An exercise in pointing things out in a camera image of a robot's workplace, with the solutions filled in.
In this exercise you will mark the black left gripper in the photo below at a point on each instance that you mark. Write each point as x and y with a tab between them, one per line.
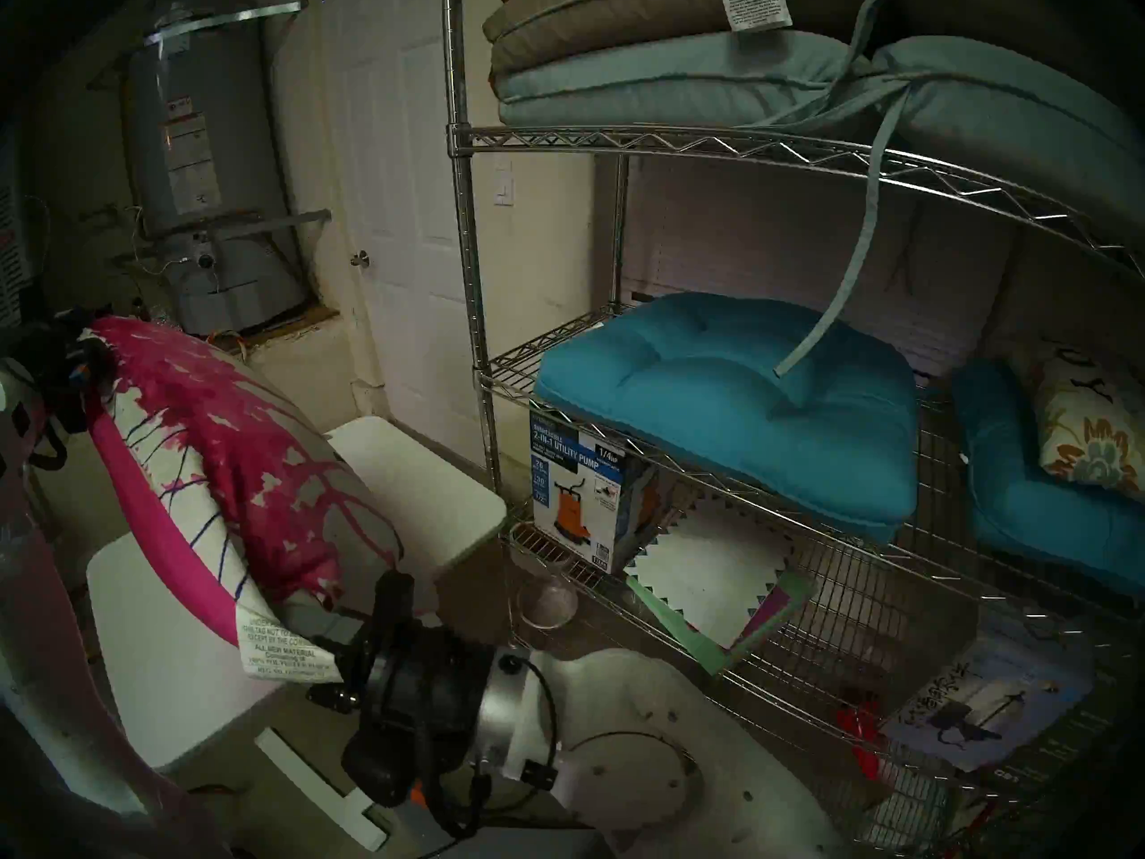
67	374

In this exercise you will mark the pink flamingo throw cushion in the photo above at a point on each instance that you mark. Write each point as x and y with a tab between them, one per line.
224	437

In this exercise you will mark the red plastic item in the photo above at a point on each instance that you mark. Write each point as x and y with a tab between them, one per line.
863	741

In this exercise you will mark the printed box with Chinese characters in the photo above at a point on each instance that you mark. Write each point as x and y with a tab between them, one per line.
984	705

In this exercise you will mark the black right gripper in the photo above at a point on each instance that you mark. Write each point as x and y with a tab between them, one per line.
420	714

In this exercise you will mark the white panel door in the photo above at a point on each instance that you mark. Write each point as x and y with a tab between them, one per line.
394	195

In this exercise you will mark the grey water heater tank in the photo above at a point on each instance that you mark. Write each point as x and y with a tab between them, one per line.
197	106

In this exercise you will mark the light blue cushion with ties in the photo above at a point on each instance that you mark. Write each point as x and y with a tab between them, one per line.
1002	114

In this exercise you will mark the tan seat cushion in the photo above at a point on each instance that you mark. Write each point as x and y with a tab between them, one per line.
626	7
1011	16

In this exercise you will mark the clear glass bowl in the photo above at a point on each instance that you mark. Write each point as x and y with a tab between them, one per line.
547	602

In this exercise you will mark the light blue seat cushion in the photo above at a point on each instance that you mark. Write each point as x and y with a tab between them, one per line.
680	79

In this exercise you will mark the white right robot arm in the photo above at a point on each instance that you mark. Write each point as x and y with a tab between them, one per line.
644	759

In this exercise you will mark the utility pump cardboard box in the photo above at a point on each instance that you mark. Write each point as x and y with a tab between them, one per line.
572	481

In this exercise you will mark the white paper with zigzag edge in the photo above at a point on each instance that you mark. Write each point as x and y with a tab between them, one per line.
707	571

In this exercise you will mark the teal tufted seat cushion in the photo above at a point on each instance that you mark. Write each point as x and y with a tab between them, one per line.
716	401
1029	508

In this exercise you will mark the green paper folder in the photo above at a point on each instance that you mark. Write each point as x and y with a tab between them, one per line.
671	617

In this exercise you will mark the floral print throw pillow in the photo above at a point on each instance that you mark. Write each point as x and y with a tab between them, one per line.
1091	428

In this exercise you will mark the white folding table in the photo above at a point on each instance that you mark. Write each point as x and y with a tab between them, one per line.
420	499

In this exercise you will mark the purple paper sheet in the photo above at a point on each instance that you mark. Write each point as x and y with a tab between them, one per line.
765	620

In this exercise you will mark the white wall light switch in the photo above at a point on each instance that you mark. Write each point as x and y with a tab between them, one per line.
504	182

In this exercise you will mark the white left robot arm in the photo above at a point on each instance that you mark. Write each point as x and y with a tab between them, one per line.
36	642

